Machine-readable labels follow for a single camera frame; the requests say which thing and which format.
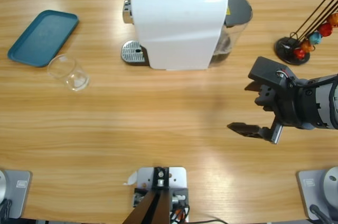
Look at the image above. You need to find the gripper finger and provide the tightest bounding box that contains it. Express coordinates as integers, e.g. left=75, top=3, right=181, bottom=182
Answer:
left=227, top=122, right=273, bottom=143
left=244, top=81, right=262, bottom=92

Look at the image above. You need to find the orange and black cable bundle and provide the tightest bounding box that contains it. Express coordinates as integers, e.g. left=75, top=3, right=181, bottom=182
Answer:
left=170, top=202, right=191, bottom=222

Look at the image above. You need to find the teal plastic tray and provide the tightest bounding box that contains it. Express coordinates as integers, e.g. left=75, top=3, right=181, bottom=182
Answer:
left=7, top=10, right=79, bottom=68

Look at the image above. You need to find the black rod capsule holder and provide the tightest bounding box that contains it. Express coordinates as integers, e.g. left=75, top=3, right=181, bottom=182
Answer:
left=274, top=0, right=338, bottom=66

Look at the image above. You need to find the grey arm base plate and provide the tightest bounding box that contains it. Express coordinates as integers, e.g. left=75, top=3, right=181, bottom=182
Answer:
left=0, top=170, right=33, bottom=219
left=297, top=166, right=338, bottom=221

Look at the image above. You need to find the black base cable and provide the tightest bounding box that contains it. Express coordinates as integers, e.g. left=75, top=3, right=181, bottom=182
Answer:
left=308, top=204, right=331, bottom=224
left=0, top=199, right=13, bottom=219

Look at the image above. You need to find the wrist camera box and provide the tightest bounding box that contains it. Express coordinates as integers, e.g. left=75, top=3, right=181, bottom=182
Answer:
left=248, top=56, right=296, bottom=89

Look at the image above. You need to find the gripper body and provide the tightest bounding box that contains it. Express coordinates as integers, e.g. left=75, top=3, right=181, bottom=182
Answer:
left=255, top=80, right=322, bottom=145

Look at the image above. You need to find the white capsule coffee machine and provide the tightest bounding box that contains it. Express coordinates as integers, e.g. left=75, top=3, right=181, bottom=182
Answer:
left=123, top=0, right=229, bottom=71

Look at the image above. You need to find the white mount block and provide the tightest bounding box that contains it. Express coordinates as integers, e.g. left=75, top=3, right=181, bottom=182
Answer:
left=131, top=166, right=190, bottom=223

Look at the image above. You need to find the dark camera post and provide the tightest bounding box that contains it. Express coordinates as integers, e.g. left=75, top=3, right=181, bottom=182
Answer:
left=123, top=167, right=170, bottom=224

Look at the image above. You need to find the blue coffee capsule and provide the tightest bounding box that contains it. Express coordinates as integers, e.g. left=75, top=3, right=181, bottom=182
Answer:
left=308, top=32, right=322, bottom=45

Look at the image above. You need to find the white paper tag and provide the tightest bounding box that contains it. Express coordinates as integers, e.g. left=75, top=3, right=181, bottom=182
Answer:
left=123, top=171, right=138, bottom=186

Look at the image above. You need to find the clear water tank dark lid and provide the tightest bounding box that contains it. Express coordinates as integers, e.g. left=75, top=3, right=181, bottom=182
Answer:
left=211, top=0, right=254, bottom=67

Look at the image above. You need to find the red coffee capsule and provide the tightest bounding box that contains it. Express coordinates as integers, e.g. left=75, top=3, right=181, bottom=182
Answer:
left=293, top=48, right=306, bottom=61
left=318, top=22, right=333, bottom=36

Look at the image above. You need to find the metal grid drip tray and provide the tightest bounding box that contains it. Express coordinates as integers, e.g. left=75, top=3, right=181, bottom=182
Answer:
left=120, top=40, right=150, bottom=67

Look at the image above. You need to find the clear glass cup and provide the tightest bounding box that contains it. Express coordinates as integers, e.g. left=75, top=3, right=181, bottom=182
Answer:
left=47, top=54, right=90, bottom=92

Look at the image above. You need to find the thin black cable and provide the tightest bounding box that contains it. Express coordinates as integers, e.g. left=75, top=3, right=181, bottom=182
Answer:
left=184, top=218, right=228, bottom=224

